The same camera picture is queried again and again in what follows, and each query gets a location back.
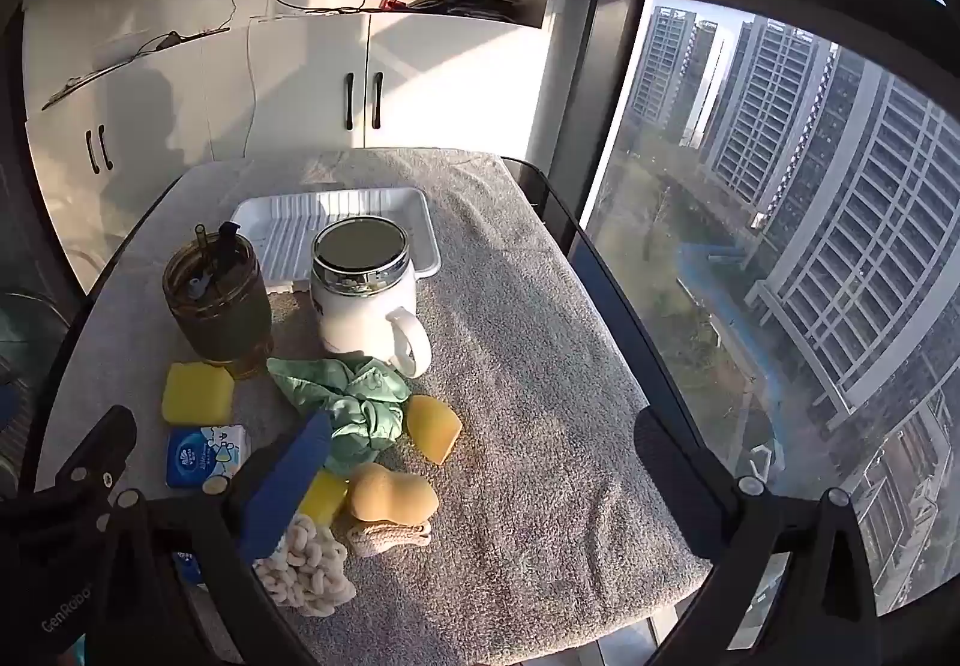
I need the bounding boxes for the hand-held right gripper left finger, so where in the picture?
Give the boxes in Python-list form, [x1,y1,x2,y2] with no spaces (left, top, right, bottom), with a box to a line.
[84,409,333,666]

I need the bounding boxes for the high-rise buildings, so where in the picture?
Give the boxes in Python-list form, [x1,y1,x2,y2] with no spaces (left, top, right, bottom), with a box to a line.
[622,2,960,618]

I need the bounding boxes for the white ribbed plastic tray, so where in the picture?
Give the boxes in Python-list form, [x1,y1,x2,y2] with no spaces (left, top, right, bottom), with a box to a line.
[229,187,442,296]

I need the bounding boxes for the yellow rectangular sponge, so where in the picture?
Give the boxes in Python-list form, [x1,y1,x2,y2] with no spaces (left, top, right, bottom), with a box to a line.
[163,362,235,427]
[298,469,350,527]

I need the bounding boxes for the white knotted chenille scrubber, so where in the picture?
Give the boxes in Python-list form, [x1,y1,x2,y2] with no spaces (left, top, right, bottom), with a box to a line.
[253,514,358,618]

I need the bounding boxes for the white base cabinet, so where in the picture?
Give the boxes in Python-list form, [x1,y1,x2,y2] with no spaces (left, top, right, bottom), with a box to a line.
[22,10,552,296]

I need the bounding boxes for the tan gourd-shaped sponge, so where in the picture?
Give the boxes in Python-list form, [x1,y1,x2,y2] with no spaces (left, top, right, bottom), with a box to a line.
[347,462,440,524]

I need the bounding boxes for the stack of papers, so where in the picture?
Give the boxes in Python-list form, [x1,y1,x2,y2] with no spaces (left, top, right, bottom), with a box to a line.
[409,0,522,22]

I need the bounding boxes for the white mug with metal lid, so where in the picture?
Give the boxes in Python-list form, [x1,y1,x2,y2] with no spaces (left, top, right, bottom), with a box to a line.
[310,216,434,380]

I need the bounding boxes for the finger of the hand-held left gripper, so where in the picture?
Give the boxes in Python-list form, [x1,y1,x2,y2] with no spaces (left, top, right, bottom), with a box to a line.
[63,403,138,511]

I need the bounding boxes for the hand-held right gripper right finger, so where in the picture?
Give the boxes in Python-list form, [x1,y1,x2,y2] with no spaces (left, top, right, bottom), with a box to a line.
[634,409,880,666]

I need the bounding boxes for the amber tumbler with green sleeve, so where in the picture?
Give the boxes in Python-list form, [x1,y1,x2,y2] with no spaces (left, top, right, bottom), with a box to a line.
[163,221,272,382]

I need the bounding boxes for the grey terry towel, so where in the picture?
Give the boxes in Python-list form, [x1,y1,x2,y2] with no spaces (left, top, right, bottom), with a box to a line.
[34,147,713,666]

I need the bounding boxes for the green fabric scrunchie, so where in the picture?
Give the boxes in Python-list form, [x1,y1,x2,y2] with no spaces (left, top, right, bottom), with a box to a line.
[266,355,412,478]

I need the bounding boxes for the beige knitted cloth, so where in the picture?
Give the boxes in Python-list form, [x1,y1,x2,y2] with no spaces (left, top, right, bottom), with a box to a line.
[346,518,434,558]

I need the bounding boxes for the white hanging cable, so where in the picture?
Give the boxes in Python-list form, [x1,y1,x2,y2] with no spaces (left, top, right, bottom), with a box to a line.
[206,13,260,161]

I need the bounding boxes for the black window frame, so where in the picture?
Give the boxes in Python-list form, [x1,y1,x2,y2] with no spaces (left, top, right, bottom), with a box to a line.
[525,0,950,262]

